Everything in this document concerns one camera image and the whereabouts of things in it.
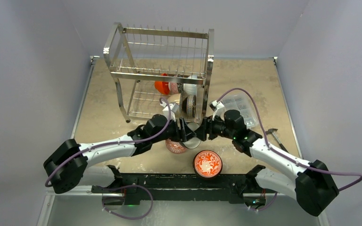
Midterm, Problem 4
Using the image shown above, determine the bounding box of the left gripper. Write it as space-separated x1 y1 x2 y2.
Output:
151 116 195 144

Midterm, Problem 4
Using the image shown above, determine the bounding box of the white red-rimmed bowl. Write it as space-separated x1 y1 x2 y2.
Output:
180 122 201 149

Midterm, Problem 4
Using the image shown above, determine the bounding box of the beige speckled bowl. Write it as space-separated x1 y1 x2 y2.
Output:
167 93 182 108

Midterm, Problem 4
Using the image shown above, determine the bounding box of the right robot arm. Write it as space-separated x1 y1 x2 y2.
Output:
194 110 339 216

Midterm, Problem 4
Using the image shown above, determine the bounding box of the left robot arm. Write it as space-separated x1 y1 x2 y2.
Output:
43 114 199 194

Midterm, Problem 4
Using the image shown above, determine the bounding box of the steel two-tier dish rack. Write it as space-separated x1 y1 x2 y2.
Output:
103 23 214 122

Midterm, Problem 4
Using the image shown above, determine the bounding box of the red geometric pattern bowl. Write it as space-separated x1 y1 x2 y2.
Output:
165 139 187 154

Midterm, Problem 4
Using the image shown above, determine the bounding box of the red floral pattern bowl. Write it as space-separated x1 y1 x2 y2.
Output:
192 150 223 179

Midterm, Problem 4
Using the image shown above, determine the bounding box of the clear plastic screw box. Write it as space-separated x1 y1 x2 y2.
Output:
221 93 259 129

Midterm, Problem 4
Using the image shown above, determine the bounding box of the black hex key tool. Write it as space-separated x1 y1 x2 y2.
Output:
265 128 289 153

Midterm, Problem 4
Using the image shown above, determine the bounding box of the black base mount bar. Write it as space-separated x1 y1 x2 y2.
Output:
91 173 274 209

